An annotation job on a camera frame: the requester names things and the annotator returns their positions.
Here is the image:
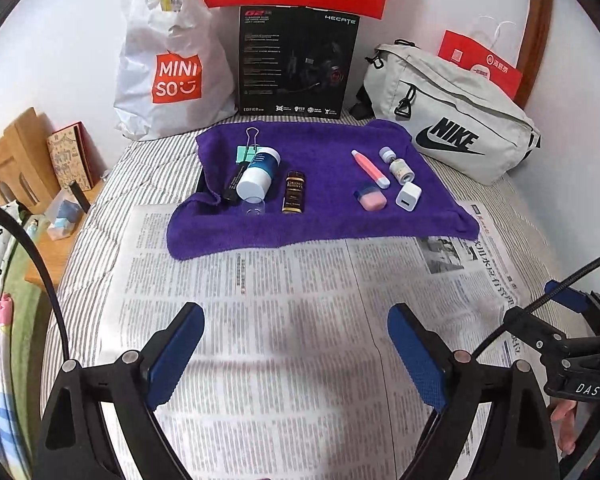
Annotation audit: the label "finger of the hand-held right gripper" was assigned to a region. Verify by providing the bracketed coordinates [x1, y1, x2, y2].
[502, 306, 575, 357]
[544, 280, 600, 338]

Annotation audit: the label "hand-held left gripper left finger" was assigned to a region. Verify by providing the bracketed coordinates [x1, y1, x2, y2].
[35, 302, 205, 480]

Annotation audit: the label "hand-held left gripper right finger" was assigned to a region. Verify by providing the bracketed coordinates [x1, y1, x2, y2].
[387, 302, 563, 480]

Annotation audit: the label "white charger adapter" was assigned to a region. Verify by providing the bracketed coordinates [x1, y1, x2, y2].
[395, 181, 423, 210]

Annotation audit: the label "black rectangular stick device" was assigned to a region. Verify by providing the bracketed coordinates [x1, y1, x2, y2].
[223, 165, 245, 202]

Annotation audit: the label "small white bottle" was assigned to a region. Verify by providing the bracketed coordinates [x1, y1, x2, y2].
[389, 159, 415, 184]

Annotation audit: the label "white blue balm jar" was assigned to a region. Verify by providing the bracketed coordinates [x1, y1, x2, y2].
[236, 147, 281, 202]

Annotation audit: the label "pink white tube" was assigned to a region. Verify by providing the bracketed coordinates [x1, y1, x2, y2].
[351, 149, 391, 190]

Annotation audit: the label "black gold small bottle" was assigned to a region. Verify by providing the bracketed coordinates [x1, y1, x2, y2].
[281, 171, 308, 213]

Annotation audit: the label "green binder clip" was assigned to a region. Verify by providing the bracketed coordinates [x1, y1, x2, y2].
[236, 127, 263, 165]

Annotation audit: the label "person's right hand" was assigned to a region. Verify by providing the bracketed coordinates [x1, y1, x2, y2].
[551, 400, 579, 454]

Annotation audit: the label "newspaper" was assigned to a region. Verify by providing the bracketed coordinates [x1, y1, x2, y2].
[97, 199, 535, 480]

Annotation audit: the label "wooden nightstand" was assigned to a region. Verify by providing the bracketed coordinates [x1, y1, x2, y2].
[24, 180, 106, 293]

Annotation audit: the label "purple towel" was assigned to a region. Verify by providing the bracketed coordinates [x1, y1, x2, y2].
[166, 119, 480, 262]

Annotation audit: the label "clear plastic box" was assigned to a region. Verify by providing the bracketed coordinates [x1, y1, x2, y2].
[46, 195, 86, 242]

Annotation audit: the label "pink printed cloth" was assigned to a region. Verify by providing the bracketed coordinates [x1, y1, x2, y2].
[0, 295, 36, 466]

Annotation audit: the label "illustrated notebook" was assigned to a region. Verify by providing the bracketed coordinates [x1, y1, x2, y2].
[46, 125, 97, 192]

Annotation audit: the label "red book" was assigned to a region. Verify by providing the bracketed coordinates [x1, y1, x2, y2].
[77, 121, 93, 181]

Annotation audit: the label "white plastic shopping bag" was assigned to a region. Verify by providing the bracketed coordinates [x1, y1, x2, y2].
[112, 0, 238, 141]

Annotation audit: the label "grey waist bag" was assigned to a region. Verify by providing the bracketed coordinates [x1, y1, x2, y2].
[350, 40, 541, 186]

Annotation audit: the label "black headset box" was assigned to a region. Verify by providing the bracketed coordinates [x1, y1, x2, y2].
[237, 6, 361, 120]

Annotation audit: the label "black cable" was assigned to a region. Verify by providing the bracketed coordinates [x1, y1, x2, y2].
[0, 197, 73, 363]
[470, 247, 600, 363]

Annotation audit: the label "red paper bag white handles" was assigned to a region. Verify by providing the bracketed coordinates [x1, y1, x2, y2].
[437, 20, 523, 103]

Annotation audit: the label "curved brown wooden frame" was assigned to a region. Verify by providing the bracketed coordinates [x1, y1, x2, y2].
[517, 0, 553, 111]

